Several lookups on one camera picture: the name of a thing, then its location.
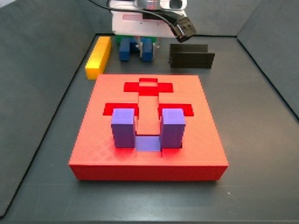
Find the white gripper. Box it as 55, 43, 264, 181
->
108, 0, 187, 49

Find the blue U-shaped block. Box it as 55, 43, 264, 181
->
117, 38, 155, 62

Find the black angle fixture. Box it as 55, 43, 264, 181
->
169, 44, 215, 69

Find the green arch block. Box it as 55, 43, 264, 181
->
116, 35, 155, 45

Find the yellow long bar block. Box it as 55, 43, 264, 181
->
85, 36, 112, 80

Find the purple U-shaped block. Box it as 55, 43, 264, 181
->
111, 108, 186, 152

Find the red slotted base block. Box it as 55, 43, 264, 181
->
69, 74, 230, 181

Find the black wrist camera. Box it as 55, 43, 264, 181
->
143, 10, 196, 43

